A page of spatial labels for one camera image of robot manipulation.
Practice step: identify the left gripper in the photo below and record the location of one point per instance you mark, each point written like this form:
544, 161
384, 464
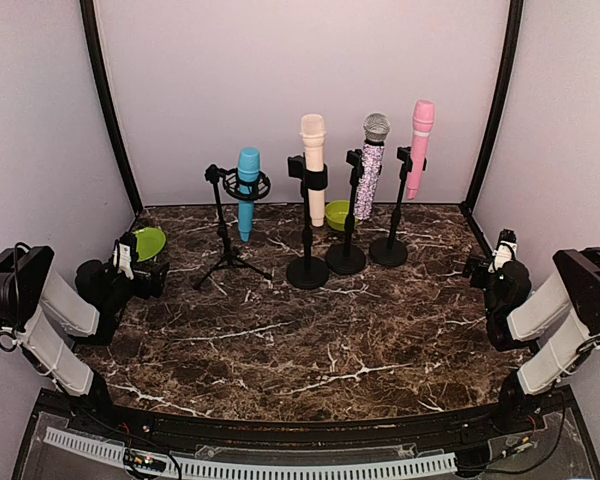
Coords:
156, 282

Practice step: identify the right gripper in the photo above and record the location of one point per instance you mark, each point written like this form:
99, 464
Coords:
481, 263

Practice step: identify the black tripod mic stand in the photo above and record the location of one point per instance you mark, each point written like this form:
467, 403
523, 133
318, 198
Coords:
227, 180

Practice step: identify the blue microphone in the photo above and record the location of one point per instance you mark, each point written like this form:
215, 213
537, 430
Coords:
248, 172

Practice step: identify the black round-base stand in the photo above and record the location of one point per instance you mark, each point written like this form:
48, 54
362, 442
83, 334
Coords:
307, 272
389, 251
347, 258

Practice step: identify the beige microphone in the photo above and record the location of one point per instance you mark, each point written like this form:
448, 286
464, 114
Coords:
313, 132

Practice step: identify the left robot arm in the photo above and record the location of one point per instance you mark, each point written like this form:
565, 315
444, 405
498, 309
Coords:
44, 316

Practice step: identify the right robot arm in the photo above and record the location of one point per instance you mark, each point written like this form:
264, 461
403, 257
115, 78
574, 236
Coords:
564, 311

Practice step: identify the pink microphone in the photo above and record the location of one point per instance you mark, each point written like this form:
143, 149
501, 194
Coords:
423, 121

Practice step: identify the green plate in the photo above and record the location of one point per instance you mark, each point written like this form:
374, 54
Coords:
150, 241

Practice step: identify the green bowl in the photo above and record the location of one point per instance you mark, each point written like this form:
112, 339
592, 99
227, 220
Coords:
336, 214

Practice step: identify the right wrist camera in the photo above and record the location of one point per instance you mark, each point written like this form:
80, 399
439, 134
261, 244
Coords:
504, 251

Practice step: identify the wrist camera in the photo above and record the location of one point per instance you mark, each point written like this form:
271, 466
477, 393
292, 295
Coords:
123, 258
504, 251

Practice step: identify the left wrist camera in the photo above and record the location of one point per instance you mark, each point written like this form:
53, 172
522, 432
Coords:
123, 258

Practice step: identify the black frame post left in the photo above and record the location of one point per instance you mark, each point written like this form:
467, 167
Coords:
108, 110

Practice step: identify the black frame post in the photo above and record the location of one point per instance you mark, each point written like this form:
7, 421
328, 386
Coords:
506, 64
108, 110

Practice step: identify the white cable duct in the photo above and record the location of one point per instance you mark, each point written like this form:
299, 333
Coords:
149, 464

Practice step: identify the black frame post right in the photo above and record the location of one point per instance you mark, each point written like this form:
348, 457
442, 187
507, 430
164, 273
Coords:
506, 64

